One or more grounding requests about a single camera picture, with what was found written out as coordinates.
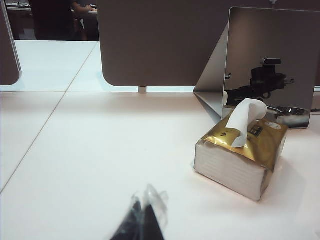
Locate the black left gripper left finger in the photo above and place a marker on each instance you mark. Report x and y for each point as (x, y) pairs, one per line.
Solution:
(132, 220)

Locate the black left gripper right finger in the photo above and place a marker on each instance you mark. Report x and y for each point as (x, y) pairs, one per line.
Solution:
(152, 220)

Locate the gold tissue pack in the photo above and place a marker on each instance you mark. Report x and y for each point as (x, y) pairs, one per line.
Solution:
(262, 150)

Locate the white tissue sheet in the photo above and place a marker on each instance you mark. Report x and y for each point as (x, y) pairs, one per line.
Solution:
(243, 117)

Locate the white partition support clip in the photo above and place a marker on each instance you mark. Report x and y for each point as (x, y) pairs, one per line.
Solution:
(142, 89)

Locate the wide brown desk partition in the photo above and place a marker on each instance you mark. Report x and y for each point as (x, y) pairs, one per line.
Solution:
(162, 42)

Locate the person in dark shirt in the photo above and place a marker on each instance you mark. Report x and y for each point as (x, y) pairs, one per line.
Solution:
(52, 20)

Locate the standing metal mirror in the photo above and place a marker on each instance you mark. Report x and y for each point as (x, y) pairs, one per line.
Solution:
(270, 37)

